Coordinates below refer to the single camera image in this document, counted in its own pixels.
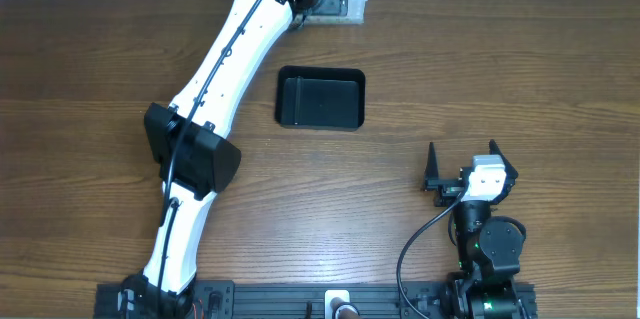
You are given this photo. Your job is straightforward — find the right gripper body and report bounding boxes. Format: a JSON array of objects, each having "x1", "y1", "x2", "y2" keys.
[{"x1": 433, "y1": 166, "x2": 471, "y2": 208}]

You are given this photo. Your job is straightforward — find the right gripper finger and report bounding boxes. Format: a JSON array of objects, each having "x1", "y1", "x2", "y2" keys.
[
  {"x1": 488, "y1": 139, "x2": 520, "y2": 195},
  {"x1": 423, "y1": 141, "x2": 441, "y2": 191}
]

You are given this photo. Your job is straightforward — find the clear test tube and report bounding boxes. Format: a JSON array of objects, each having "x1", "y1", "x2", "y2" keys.
[{"x1": 293, "y1": 76, "x2": 302, "y2": 126}]

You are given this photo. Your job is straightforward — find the black tray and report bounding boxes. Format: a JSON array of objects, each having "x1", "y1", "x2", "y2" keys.
[{"x1": 274, "y1": 65, "x2": 367, "y2": 133}]

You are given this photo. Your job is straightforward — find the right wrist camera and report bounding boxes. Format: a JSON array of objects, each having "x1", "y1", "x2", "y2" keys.
[{"x1": 460, "y1": 154, "x2": 507, "y2": 204}]

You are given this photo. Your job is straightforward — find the mounting rail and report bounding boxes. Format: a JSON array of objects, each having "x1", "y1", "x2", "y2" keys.
[{"x1": 94, "y1": 279, "x2": 539, "y2": 319}]

